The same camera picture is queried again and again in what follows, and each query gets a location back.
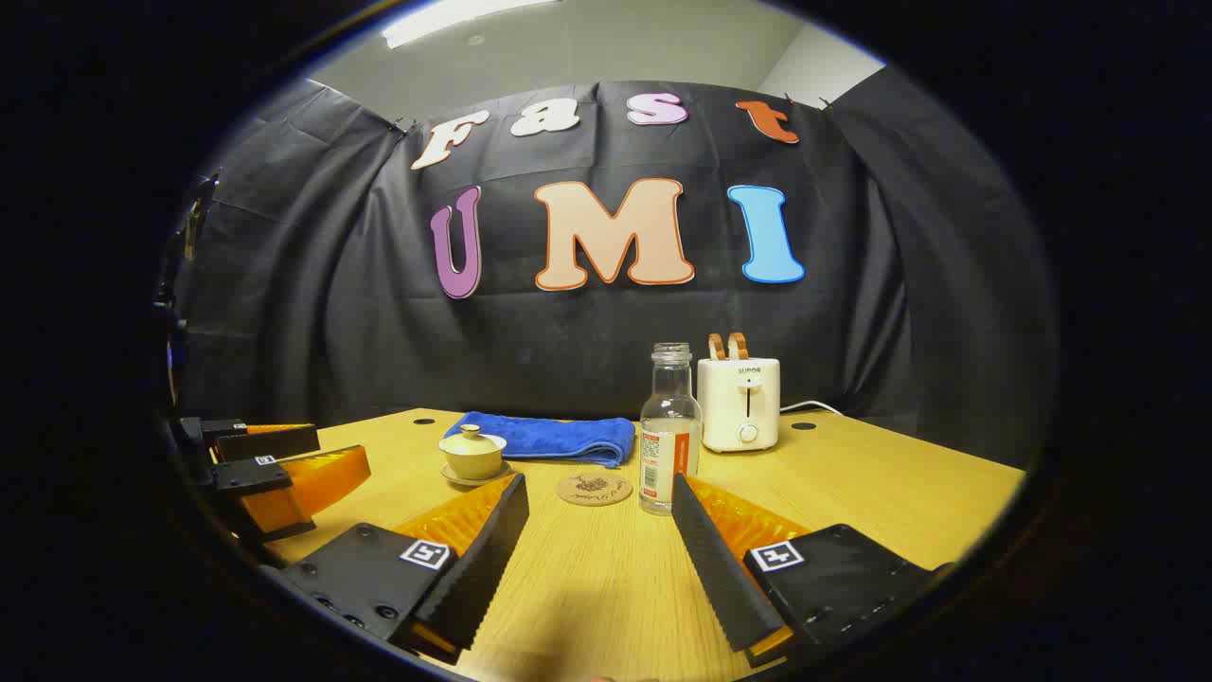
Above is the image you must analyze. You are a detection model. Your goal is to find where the white toaster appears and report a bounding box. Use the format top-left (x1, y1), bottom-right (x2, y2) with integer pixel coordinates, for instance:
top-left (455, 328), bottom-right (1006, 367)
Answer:
top-left (697, 356), bottom-right (782, 454)

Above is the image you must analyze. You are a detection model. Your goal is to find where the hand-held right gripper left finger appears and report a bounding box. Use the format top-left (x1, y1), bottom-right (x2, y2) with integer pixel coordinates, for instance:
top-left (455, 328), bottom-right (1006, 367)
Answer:
top-left (258, 472), bottom-right (532, 666)

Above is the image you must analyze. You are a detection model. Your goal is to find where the cream saucer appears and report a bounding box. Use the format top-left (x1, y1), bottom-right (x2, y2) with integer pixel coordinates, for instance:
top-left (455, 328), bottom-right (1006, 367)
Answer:
top-left (438, 462), bottom-right (512, 488)

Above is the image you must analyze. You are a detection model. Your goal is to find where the blue towel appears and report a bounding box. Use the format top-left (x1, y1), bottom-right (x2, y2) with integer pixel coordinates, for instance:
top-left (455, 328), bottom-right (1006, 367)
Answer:
top-left (445, 411), bottom-right (636, 469)

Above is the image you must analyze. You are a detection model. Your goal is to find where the black backdrop cloth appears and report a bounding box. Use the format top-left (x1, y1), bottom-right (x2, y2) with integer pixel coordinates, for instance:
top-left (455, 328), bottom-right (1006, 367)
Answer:
top-left (175, 66), bottom-right (1057, 470)

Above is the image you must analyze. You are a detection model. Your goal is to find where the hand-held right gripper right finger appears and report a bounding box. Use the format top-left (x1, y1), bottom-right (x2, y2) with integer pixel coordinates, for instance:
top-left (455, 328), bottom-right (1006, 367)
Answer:
top-left (669, 472), bottom-right (957, 670)

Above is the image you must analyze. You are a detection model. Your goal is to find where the round cork coaster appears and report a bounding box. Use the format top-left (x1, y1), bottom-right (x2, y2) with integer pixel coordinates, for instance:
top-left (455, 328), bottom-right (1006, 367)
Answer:
top-left (556, 473), bottom-right (633, 507)

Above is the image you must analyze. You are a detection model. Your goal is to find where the cream teacup lid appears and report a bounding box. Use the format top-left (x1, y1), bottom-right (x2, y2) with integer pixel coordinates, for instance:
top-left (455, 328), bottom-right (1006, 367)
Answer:
top-left (438, 424), bottom-right (508, 458)

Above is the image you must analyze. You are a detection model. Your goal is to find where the clear water bottle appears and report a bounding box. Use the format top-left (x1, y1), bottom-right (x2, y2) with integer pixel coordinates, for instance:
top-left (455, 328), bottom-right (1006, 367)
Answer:
top-left (639, 343), bottom-right (704, 516)

